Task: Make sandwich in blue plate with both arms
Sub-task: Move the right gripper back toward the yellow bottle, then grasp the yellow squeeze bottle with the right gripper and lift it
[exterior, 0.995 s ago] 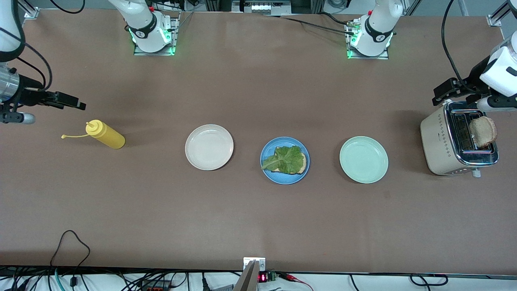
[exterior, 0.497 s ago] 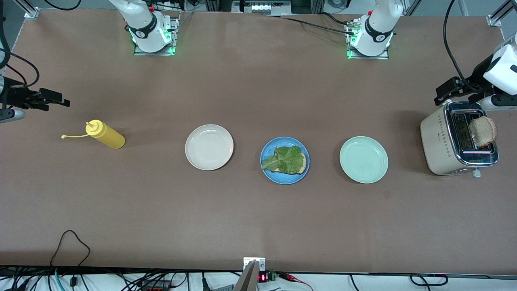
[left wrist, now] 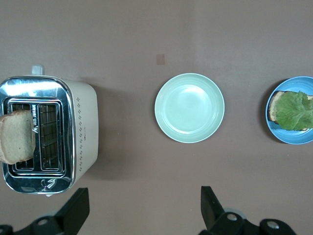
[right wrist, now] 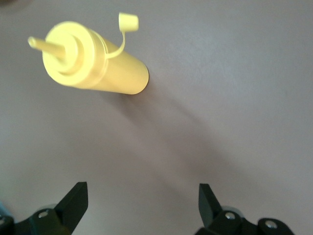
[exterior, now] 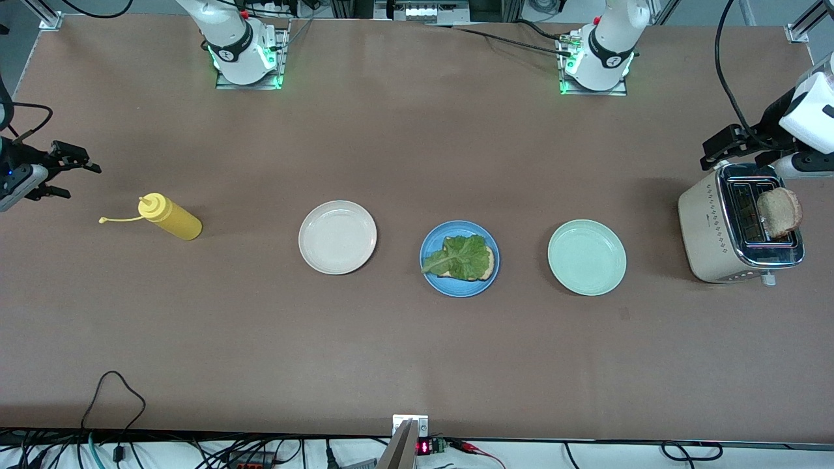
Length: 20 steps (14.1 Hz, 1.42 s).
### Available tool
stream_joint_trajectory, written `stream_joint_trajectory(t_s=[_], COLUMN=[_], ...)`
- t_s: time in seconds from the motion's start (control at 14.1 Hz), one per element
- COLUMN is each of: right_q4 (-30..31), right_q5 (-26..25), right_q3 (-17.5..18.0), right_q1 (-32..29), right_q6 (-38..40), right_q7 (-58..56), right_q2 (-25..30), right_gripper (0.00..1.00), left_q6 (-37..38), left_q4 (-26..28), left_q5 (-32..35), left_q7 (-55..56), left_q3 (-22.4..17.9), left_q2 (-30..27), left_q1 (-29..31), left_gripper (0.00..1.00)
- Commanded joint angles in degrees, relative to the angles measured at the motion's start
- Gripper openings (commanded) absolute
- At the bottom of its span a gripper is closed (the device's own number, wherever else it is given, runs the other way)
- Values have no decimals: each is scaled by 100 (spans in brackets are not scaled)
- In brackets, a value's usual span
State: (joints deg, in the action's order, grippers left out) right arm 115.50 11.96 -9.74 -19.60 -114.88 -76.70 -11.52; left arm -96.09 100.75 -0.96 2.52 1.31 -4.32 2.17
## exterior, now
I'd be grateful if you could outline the yellow squeeze bottle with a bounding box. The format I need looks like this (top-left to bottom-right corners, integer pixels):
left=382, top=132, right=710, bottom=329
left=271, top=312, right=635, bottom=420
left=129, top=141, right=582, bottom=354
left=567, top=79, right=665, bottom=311
left=99, top=193, right=203, bottom=241

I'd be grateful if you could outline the brown bread slice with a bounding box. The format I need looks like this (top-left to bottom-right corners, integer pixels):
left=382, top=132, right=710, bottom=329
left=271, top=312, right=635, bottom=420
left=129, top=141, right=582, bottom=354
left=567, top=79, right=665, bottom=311
left=458, top=245, right=496, bottom=283
left=756, top=188, right=803, bottom=239

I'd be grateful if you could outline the green lettuce leaf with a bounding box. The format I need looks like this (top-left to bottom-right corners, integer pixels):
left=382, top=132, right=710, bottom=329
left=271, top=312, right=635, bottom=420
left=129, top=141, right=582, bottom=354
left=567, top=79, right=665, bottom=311
left=421, top=234, right=491, bottom=281

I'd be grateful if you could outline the light green round plate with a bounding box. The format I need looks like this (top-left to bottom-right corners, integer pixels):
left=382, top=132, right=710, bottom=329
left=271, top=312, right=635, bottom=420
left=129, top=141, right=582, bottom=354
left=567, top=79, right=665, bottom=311
left=547, top=219, right=627, bottom=297

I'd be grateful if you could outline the beige round plate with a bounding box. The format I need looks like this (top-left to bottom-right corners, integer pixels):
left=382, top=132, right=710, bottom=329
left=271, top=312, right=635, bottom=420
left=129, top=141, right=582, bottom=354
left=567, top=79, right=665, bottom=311
left=298, top=200, right=378, bottom=276

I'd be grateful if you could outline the blue round plate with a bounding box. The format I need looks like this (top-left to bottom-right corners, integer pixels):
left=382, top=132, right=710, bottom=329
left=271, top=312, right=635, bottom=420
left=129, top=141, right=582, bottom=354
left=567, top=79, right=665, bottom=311
left=419, top=220, right=500, bottom=298

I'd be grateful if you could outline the beige chrome toaster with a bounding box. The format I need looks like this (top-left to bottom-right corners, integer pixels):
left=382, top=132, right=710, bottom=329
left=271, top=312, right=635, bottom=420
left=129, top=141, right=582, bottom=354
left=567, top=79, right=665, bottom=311
left=678, top=162, right=806, bottom=287

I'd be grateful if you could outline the white power strip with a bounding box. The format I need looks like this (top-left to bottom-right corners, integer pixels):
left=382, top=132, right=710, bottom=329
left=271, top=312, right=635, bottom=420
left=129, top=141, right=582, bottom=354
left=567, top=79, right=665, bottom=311
left=375, top=0, right=471, bottom=25

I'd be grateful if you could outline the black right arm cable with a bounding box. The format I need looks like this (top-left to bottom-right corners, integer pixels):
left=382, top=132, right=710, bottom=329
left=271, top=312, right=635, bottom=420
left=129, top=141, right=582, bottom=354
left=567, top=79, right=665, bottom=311
left=0, top=0, right=134, bottom=145

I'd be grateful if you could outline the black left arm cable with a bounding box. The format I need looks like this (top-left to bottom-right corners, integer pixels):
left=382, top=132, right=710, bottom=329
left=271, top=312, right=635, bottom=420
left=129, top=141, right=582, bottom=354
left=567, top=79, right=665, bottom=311
left=715, top=0, right=764, bottom=135

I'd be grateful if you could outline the aluminium frame corner bracket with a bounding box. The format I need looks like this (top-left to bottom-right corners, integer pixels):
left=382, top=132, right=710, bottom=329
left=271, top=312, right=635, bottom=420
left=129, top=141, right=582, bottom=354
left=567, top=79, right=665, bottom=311
left=785, top=0, right=834, bottom=44
left=23, top=0, right=64, bottom=31

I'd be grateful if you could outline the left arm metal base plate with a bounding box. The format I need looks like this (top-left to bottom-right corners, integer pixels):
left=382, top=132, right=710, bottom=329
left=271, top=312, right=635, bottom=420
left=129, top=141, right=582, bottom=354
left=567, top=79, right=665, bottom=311
left=560, top=36, right=629, bottom=97

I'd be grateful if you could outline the thin black looped cable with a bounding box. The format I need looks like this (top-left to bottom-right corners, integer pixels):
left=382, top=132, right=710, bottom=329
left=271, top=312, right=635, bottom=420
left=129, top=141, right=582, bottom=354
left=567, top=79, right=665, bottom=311
left=79, top=370, right=147, bottom=445

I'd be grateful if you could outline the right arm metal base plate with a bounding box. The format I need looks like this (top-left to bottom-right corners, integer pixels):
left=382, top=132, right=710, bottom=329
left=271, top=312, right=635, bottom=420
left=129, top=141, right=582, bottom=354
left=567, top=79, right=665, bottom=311
left=215, top=18, right=288, bottom=91

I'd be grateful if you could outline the black cable to arm base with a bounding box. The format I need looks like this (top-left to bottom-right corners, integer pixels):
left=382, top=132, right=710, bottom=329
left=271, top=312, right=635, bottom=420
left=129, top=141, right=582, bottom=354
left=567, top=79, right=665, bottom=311
left=424, top=25, right=575, bottom=58

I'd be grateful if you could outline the black cable along table edge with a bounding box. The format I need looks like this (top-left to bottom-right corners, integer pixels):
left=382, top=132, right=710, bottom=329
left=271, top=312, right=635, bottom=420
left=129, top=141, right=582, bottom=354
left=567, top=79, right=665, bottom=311
left=564, top=441, right=725, bottom=463

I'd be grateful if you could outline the red clip lead wire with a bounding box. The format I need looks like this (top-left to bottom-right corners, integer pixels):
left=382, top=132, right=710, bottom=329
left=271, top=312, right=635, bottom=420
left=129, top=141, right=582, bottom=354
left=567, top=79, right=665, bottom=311
left=448, top=440, right=506, bottom=469

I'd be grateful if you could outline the aluminium camera mount post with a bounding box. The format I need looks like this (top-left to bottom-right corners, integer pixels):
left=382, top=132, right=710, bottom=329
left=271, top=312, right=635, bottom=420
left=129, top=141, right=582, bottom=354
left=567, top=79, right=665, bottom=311
left=377, top=414, right=431, bottom=469

